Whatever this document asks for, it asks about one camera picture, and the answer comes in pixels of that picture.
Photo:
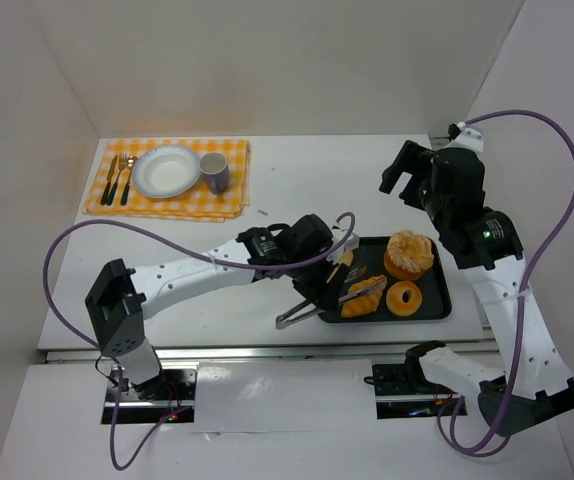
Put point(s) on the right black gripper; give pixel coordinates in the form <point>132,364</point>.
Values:
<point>402,167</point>

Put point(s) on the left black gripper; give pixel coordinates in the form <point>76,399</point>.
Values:
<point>312,288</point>

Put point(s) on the metal tongs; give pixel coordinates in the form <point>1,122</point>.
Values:
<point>307,309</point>

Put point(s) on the ring donut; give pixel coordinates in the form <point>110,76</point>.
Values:
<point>404,298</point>

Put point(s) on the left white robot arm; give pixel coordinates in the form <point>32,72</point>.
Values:
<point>122,298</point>

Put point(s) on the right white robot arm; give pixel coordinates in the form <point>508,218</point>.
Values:
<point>535,384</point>

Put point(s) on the oblong bread roll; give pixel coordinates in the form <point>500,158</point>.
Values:
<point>347,258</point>

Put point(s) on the sugared round pastry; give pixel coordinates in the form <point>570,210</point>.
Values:
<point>408,255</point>

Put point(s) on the croissant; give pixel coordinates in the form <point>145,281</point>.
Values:
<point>366,303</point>

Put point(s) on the purple mug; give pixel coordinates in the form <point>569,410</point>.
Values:
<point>214,168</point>

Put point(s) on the black tray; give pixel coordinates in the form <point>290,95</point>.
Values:
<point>436,302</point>

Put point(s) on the white paper plate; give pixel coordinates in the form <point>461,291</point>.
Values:
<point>166,171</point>

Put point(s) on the aluminium rail front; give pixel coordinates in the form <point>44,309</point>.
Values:
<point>484,346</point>

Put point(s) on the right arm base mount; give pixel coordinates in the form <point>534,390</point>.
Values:
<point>398,397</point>

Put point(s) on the knife with dark handle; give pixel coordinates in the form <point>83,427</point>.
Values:
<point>109,177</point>

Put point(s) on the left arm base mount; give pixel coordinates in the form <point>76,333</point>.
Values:
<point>174,401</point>

